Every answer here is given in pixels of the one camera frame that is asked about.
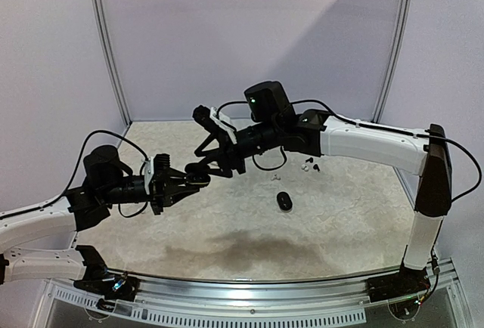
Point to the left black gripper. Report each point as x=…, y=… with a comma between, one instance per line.
x=162, y=187

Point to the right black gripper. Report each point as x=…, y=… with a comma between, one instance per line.
x=229, y=150

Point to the black charging case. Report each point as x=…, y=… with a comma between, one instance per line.
x=284, y=202
x=197, y=175

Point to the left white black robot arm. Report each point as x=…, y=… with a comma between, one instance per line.
x=108, y=182

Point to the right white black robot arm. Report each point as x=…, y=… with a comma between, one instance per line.
x=322, y=132

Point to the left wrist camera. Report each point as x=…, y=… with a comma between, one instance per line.
x=153, y=166

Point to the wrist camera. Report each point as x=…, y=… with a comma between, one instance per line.
x=153, y=166
x=213, y=122

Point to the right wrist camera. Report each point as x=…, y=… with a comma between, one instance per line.
x=213, y=122

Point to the aluminium front rail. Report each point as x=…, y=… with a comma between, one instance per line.
x=338, y=302

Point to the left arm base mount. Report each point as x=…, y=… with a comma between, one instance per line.
x=98, y=280

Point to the left aluminium corner post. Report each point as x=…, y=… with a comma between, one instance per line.
x=109, y=57

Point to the aluminium corner post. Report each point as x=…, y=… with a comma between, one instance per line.
x=396, y=46
x=109, y=57

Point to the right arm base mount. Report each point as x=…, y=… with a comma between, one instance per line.
x=404, y=283

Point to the right aluminium corner post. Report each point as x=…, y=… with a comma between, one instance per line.
x=396, y=46

